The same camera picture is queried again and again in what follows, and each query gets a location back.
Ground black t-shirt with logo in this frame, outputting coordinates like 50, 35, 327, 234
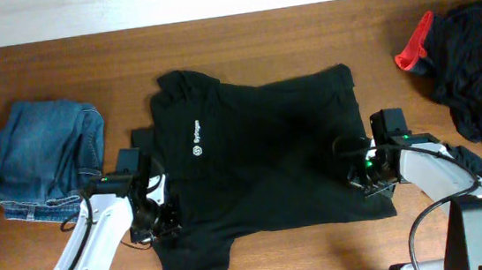
139, 64, 395, 270

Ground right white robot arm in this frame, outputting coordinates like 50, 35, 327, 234
331, 109, 482, 270

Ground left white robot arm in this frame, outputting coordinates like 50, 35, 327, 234
53, 147, 181, 270

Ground folded blue denim jeans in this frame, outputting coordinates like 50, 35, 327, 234
0, 100, 104, 222

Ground black garment with red trim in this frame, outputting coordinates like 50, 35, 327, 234
394, 0, 482, 143

